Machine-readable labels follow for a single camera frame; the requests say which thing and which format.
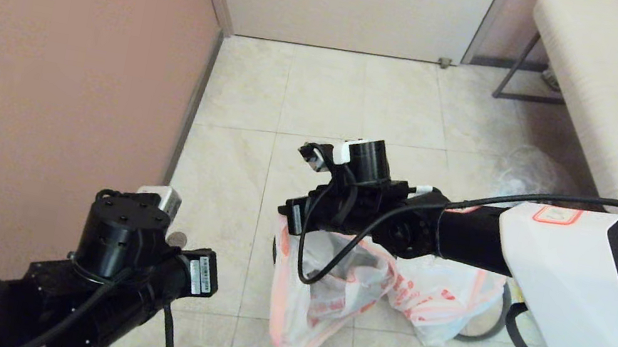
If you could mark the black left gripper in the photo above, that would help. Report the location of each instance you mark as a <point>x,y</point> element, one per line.
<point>189,276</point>

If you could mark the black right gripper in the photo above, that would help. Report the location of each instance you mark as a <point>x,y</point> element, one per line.
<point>315,213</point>

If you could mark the white trash bag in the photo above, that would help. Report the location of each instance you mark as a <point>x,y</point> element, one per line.
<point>296,317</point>
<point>439,298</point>

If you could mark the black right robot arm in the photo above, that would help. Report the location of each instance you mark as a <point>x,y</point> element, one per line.
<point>579,297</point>

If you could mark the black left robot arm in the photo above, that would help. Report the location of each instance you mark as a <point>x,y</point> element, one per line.
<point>71,297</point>

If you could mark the black round trash bin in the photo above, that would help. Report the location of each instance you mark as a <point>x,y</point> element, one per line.
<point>274,250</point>

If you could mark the clear plastic bag black contents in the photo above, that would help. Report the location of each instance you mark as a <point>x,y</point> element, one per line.
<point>525,170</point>

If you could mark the small metal door stopper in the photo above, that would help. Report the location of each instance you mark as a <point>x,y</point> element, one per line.
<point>444,62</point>

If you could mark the white door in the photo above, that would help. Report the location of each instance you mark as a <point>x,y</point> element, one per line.
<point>345,2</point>

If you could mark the beige wooden bench table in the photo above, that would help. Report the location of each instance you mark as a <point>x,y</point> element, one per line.
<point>526,98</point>

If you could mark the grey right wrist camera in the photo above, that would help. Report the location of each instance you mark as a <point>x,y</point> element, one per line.
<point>315,155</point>

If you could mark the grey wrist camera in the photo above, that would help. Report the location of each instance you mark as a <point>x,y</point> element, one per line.
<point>315,155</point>
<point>161,198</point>

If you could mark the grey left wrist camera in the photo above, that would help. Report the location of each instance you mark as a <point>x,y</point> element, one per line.
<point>161,198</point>

